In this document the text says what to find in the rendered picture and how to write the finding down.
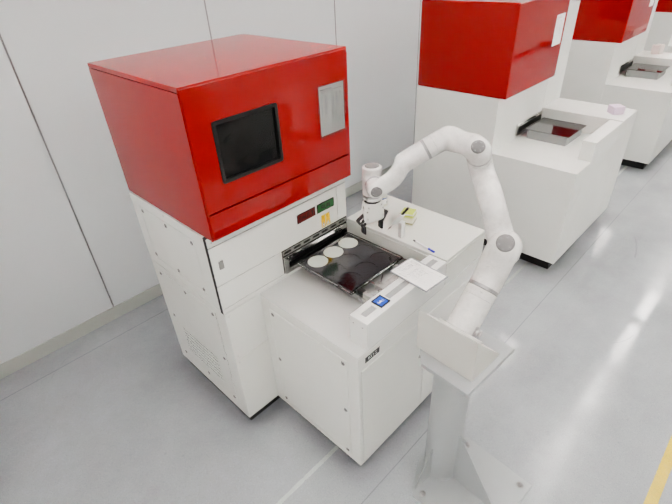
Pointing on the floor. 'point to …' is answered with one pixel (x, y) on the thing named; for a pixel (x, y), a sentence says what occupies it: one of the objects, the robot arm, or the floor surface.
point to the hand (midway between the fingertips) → (372, 228)
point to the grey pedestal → (440, 448)
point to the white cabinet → (355, 374)
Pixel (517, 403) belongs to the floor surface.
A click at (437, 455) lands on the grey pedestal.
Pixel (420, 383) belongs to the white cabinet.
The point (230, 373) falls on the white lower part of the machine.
